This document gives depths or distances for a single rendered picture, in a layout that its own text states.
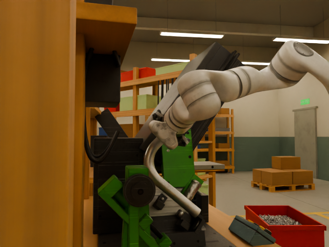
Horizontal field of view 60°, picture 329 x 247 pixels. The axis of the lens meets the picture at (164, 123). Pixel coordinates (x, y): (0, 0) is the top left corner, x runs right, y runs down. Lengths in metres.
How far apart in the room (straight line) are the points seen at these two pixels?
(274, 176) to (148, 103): 3.84
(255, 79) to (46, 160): 0.49
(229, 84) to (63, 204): 0.42
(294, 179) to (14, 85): 7.17
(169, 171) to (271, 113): 10.44
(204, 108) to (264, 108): 10.69
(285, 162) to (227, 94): 7.07
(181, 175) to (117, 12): 0.58
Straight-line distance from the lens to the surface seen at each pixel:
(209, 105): 0.57
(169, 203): 1.01
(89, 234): 1.18
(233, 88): 0.63
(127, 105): 4.49
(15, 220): 0.36
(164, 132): 0.72
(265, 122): 11.21
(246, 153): 10.88
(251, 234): 1.01
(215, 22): 8.91
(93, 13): 0.69
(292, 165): 7.79
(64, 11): 0.37
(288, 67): 0.79
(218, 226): 1.19
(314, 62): 0.79
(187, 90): 0.58
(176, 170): 1.01
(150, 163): 0.85
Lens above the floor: 1.24
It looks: 3 degrees up
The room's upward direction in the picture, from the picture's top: straight up
